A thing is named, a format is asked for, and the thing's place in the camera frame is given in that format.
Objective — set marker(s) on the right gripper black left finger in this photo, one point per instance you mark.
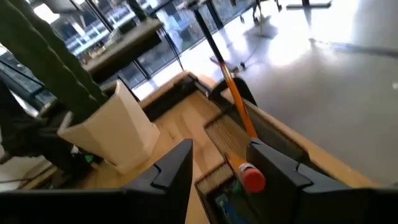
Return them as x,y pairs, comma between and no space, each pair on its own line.
93,208

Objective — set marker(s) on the black mesh desk organizer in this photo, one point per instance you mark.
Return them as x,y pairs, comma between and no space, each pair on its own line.
230,137

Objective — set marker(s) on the green cactus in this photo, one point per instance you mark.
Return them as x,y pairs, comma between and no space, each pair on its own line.
46,56

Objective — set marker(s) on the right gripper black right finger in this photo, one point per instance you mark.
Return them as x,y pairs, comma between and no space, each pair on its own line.
311,205

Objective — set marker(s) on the black triangular frame clamp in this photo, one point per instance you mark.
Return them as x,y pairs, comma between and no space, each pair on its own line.
245,90

